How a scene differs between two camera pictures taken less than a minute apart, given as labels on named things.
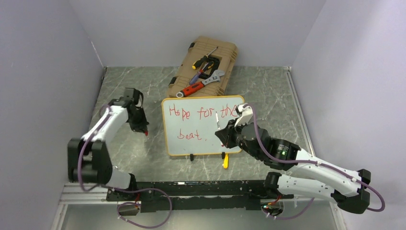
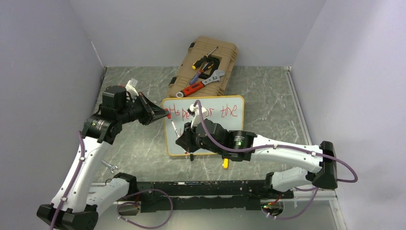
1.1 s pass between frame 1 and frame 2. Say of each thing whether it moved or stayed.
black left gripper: moved
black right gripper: moved
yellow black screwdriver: stayed
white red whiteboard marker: moved
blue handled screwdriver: stayed
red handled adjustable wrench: stayed
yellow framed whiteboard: stayed
